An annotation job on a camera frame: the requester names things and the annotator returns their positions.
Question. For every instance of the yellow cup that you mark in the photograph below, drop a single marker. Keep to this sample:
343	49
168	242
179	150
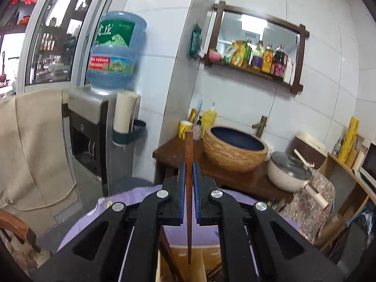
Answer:
184	129

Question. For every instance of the bottle with purple label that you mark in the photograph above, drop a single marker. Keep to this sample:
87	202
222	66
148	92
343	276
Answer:
257	60

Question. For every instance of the cream paper roll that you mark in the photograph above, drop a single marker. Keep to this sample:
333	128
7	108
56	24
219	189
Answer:
124	108

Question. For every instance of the yellow patterned roll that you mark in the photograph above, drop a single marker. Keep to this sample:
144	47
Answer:
349	141

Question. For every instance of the woven sink basin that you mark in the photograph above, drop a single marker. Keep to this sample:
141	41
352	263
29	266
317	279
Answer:
232	158

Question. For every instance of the dark wooden wall shelf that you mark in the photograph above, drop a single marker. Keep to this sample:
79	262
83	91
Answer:
299	61

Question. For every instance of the cream pan with glass lid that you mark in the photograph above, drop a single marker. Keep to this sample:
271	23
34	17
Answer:
285	176

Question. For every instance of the beige cloth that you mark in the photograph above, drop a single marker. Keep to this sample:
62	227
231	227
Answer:
38	138

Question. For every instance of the reddish brown wooden chopstick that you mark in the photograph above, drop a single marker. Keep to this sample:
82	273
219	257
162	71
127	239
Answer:
189	152

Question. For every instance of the white roll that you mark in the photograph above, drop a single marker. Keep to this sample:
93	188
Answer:
360	158

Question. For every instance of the pink bowl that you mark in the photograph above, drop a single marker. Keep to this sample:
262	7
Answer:
215	55

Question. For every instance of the cream perforated utensil holder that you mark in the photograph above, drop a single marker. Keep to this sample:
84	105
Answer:
205	258

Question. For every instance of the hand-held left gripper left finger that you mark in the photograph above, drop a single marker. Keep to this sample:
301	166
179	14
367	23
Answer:
182	194

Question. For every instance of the yellow soap bottle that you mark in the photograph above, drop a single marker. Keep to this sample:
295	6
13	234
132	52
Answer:
209	120

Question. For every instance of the small clear bottle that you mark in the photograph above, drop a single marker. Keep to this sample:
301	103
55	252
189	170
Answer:
337	147

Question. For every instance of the cream and brown rice cooker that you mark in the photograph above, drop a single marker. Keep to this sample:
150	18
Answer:
311	145

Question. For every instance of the green bottle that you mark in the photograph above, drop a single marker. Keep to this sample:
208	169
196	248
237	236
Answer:
248	54

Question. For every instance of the white bottle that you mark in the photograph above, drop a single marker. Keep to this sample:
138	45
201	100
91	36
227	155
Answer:
289	70

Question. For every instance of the bottle with orange label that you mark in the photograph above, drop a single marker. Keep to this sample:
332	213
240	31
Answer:
267	61

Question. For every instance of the wooden chair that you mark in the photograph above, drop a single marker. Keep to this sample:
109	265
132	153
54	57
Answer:
17	226

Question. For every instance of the teal roll holder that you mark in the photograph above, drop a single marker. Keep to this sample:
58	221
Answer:
138	130

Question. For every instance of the dark sauce bottle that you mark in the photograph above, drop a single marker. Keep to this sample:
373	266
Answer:
279	64

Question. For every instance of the green hanging packet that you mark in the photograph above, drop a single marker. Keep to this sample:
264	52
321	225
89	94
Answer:
195	41

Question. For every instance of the grey water dispenser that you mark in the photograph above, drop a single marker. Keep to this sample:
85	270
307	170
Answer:
88	108

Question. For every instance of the yellow packet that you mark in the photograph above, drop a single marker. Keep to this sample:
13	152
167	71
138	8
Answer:
237	54

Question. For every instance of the floral cloth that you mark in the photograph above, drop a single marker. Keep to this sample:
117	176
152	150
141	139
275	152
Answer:
311	211

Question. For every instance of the microwave oven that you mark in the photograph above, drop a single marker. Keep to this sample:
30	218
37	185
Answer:
369	167

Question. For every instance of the purple printed tablecloth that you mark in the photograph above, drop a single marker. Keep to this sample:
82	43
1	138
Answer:
88	229

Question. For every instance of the blue water bottle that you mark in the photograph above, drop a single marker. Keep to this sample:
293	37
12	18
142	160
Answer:
117	50

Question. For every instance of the wooden shelf unit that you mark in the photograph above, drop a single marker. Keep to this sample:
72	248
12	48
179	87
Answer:
340	205

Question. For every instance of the blue toothbrush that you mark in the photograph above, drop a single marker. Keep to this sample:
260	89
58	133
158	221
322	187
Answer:
199	108

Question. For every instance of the black plastic bag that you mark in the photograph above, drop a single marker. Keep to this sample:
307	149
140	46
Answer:
358	235

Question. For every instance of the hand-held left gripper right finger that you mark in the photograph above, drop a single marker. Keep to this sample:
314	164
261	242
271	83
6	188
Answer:
196	194

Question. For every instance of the bamboo faucet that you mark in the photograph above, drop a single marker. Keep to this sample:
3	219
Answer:
261	126

